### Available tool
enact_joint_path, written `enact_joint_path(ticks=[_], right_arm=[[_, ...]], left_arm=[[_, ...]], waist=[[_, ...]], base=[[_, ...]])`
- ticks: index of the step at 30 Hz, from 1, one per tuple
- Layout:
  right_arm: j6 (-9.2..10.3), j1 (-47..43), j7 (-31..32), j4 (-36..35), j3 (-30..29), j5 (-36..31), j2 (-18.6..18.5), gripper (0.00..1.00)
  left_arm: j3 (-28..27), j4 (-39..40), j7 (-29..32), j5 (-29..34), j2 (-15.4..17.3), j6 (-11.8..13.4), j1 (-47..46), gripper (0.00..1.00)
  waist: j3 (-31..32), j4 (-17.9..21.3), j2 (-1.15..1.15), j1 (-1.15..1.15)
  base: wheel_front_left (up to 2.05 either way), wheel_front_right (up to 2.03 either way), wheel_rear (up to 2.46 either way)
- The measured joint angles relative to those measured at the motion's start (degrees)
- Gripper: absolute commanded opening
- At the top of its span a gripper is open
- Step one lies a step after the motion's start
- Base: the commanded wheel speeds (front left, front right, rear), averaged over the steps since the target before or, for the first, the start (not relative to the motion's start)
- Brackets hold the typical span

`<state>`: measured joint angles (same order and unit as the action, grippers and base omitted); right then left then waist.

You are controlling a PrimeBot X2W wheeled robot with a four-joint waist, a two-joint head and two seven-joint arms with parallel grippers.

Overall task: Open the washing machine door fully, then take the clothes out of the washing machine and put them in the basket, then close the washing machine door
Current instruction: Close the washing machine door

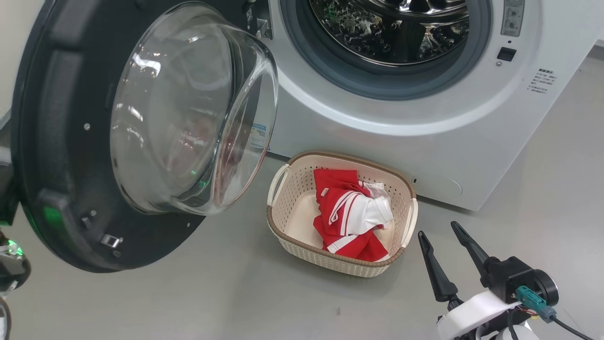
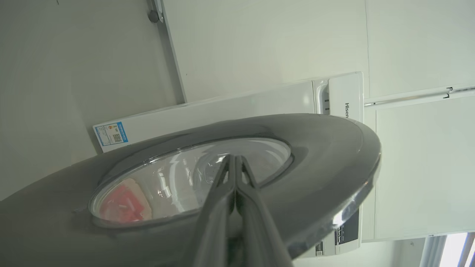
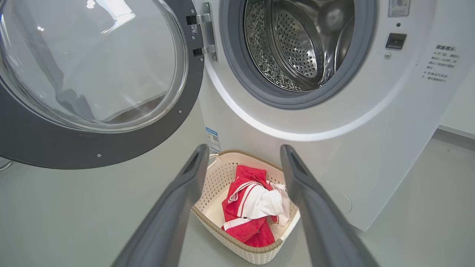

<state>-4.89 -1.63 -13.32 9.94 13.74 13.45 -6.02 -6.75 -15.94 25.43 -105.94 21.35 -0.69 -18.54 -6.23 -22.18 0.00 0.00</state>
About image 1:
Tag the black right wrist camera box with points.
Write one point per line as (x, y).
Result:
(519, 274)

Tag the dark grey glass washer door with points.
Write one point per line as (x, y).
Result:
(61, 165)

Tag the right gripper white band body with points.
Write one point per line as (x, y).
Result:
(472, 314)

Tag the grey washing machine label sticker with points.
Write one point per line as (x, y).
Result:
(513, 16)

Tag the red white striped garment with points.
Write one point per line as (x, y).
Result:
(368, 212)

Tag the white front-load washing machine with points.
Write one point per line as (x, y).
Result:
(424, 132)

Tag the beige perforated laundry basket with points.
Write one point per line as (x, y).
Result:
(292, 208)

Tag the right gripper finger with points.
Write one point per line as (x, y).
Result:
(469, 248)
(436, 269)

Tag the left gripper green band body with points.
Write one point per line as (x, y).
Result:
(12, 269)

